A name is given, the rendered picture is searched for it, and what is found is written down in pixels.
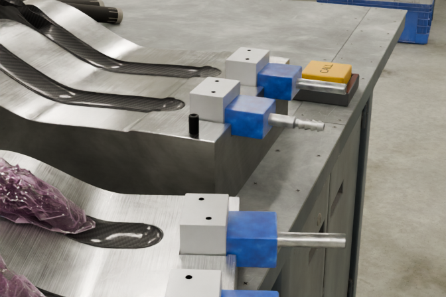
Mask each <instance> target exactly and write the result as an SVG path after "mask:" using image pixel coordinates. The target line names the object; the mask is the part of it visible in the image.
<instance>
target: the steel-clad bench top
mask: <svg viewBox="0 0 446 297"><path fill-rule="evenodd" d="M102 1H103V2H104V5H105V7H115V8H120V9H121V10H122V11H123V19H122V22H121V23H120V24H111V23H100V24H101V25H103V26H104V27H106V28H107V29H109V30H110V31H112V32H114V33H115V34H117V35H118V36H120V37H122V38H124V39H126V40H128V41H130V42H132V43H134V44H137V45H140V46H144V47H148V48H161V49H171V50H197V51H207V52H222V51H229V52H235V51H237V50H238V49H239V48H240V47H245V48H257V49H263V50H269V51H270V53H269V55H270V56H276V57H283V58H289V59H290V61H289V65H296V66H302V71H303V70H304V69H305V68H306V67H307V65H308V64H309V62H310V61H312V60H314V61H320V62H332V63H338V64H350V65H352V73H353V74H359V76H360V77H359V86H358V89H357V90H356V92H355V94H354V96H353V98H352V99H351V101H350V103H349V104H348V106H347V107H346V106H340V105H330V104H325V103H315V102H310V101H299V100H294V99H292V100H291V101H288V116H294V117H296V118H297V119H300V118H302V119H304V120H306V119H308V120H310V121H312V120H315V121H317V122H319V121H322V122H323V123H324V124H325V128H324V131H319V132H317V130H315V131H311V130H310V129H308V130H305V128H303V129H299V128H298V127H295V128H294V129H291V128H284V130H283V131H282V133H281V134H280V136H279V137H278V138H277V140H276V141H275V142H274V144H273V145H272V147H271V148H270V149H269V151H268V152H267V154H266V155H265V156H264V158H263V159H262V161H261V162H260V163H259V165H258V166H257V168H256V169H255V170H254V172H253V173H252V175H251V176H250V177H249V179H248V180H247V182H246V183H245V184H244V186H243V187H242V189H241V190H240V191H239V192H238V194H237V196H236V197H240V211H274V212H276V213H277V232H290V230H291V228H292V227H293V224H294V223H295V220H296V219H297V217H298V215H299V213H300V211H301V210H302V208H303V206H304V204H305V202H306V200H307V198H308V197H309V194H310V193H311V190H312V189H313V187H314V185H315V183H316V181H317V180H318V178H319V176H320V174H321V172H322V171H323V168H324V167H325V164H326V163H327V161H328V159H329V157H330V155H331V153H332V152H333V150H334V148H335V146H336V144H337V143H338V140H339V139H340V136H341V135H342V133H343V131H344V129H345V127H346V125H347V124H348V122H349V120H350V118H351V116H352V114H353V113H354V110H355V109H356V106H357V105H358V103H359V101H360V99H361V97H362V96H363V94H364V92H365V90H366V88H367V86H368V84H369V83H370V80H371V79H372V76H373V75H374V73H375V71H376V69H377V67H378V66H379V64H380V62H381V60H382V58H383V57H384V55H385V53H386V51H387V49H388V47H389V45H390V43H391V41H392V39H393V38H394V36H395V34H396V32H397V30H398V29H399V27H400V25H401V23H402V21H403V19H404V17H405V15H406V13H407V11H408V10H403V9H387V8H379V7H364V6H356V5H341V4H332V3H318V2H309V1H294V0H102ZM269 269H270V268H260V267H239V268H238V290H259V288H260V286H261V284H262V282H263V280H264V278H265V277H266V275H267V273H268V271H269Z"/></svg>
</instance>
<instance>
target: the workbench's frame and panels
mask: <svg viewBox="0 0 446 297"><path fill-rule="evenodd" d="M405 21H406V16H405V17H404V19H403V21H402V23H401V25H400V27H399V29H398V30H397V32H396V34H395V36H394V38H393V39H392V41H391V43H390V45H389V47H388V49H387V51H386V53H385V55H384V57H383V58H382V60H381V62H380V64H379V66H378V67H377V69H376V71H375V73H374V75H373V76H372V79H371V80H370V83H369V84H368V86H367V88H366V90H365V92H364V94H363V96H362V97H361V99H360V101H359V103H358V105H357V106H356V109H355V110H354V113H353V114H352V116H351V118H350V120H349V122H348V124H347V125H346V127H345V129H344V131H343V133H342V135H341V136H340V139H339V140H338V143H337V144H336V146H335V148H334V150H333V152H332V153H331V155H330V157H329V159H328V161H327V163H326V164H325V167H324V168H323V171H322V172H321V174H320V176H319V178H318V180H317V181H316V183H315V185H314V187H313V189H312V190H311V193H310V194H309V197H308V198H307V200H306V202H305V204H304V206H303V208H302V210H301V211H300V213H299V215H298V217H297V219H296V220H295V223H294V224H293V227H292V228H291V230H290V232H301V233H345V234H346V248H345V249H334V248H308V247H281V248H280V250H279V252H278V254H277V266H276V267H275V268H270V269H269V271H268V273H267V275H266V277H265V278H264V280H263V282H262V284H261V286H260V288H259V290H266V291H278V292H279V297H356V285H357V278H358V262H359V254H360V239H361V231H362V216H363V207H364V193H365V184H366V169H367V161H368V146H369V138H370V123H371V114H372V99H373V91H374V86H375V85H376V83H377V81H378V79H379V77H380V75H381V73H382V71H383V69H384V67H385V65H386V63H387V61H388V59H389V57H390V55H391V53H392V51H393V49H394V48H395V46H396V44H397V42H398V40H399V38H400V36H401V34H402V32H403V30H404V28H405Z"/></svg>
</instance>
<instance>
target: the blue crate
mask: <svg viewBox="0 0 446 297"><path fill-rule="evenodd" d="M317 2H318V3H332V4H341V5H356V6H364V7H379V8H387V9H403V10H408V11H407V13H406V21H405V28H404V30H403V32H402V34H401V36H400V38H399V40H398V42H400V43H408V44H423V45H424V44H427V41H428V38H429V32H430V28H431V20H432V14H433V3H434V0H433V2H432V4H431V5H428V4H418V3H400V2H390V1H372V0H317Z"/></svg>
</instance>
